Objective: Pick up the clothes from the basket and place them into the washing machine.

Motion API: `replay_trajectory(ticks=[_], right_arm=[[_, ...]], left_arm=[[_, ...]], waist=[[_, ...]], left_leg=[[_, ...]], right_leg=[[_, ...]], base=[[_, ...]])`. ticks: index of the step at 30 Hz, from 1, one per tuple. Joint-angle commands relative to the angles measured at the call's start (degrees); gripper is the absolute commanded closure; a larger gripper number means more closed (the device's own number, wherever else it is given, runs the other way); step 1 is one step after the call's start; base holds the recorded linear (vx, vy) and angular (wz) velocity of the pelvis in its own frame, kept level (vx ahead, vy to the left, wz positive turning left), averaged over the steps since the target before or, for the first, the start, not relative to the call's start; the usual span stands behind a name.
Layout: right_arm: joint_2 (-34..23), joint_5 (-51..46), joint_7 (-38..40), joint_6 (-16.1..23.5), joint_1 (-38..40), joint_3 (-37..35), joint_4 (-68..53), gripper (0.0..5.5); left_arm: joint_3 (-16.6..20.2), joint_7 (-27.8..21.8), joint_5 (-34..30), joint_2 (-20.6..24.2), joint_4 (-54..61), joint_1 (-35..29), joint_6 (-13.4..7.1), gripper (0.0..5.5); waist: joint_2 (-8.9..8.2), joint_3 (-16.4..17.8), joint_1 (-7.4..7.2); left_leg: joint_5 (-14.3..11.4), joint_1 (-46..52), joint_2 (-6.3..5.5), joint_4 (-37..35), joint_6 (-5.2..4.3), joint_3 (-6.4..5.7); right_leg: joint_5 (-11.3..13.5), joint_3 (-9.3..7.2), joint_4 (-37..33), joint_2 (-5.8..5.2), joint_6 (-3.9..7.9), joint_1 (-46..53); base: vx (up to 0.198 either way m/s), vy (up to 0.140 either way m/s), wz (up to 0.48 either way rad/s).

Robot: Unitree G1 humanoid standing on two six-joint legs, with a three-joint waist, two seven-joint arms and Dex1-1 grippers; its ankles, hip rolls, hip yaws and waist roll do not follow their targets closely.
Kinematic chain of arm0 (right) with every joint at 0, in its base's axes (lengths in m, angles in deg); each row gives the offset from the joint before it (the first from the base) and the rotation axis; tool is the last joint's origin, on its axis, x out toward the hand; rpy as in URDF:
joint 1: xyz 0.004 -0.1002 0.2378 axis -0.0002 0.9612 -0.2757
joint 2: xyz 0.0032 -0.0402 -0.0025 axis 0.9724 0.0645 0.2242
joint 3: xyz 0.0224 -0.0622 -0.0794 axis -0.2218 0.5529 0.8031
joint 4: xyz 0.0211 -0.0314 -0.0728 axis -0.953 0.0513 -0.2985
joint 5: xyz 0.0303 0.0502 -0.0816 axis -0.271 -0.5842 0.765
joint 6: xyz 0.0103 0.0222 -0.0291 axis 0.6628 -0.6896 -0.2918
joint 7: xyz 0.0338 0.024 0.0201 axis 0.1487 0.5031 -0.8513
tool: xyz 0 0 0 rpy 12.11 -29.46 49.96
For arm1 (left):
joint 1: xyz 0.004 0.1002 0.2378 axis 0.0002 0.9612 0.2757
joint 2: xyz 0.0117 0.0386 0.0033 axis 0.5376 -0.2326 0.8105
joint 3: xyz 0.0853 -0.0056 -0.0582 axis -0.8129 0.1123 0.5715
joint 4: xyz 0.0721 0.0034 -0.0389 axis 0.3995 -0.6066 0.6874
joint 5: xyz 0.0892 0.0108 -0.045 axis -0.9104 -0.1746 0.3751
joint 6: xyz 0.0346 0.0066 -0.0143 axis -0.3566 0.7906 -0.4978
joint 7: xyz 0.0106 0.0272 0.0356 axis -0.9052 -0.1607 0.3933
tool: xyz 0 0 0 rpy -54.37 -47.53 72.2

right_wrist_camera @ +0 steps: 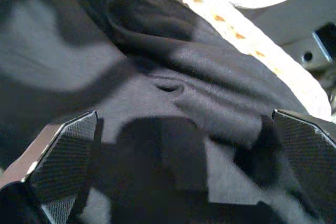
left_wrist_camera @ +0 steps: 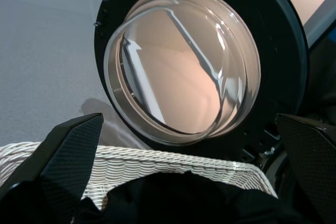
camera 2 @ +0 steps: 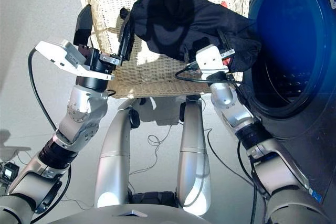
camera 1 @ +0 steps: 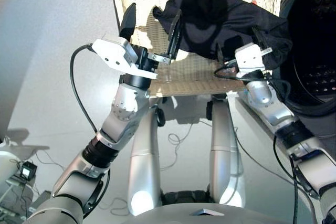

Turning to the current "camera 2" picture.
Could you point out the black garment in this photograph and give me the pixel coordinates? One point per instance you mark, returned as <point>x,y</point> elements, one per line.
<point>183,19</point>

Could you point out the pale woven laundry basket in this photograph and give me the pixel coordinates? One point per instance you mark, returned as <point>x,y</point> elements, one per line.
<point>157,77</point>

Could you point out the grey washing machine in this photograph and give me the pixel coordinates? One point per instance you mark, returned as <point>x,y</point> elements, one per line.
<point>288,51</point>

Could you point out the small black screen device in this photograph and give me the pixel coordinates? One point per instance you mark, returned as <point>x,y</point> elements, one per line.
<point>9,171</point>

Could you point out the black robot pelvis block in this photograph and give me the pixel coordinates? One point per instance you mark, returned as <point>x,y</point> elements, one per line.
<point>152,198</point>

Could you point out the grey robot torso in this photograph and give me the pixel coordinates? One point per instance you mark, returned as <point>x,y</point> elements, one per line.
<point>118,214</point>

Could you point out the blue and white sticker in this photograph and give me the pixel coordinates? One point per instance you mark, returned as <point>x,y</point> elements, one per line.
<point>316,195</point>

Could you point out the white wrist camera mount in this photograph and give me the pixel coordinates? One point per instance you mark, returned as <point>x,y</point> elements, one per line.
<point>210,60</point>
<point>57,53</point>

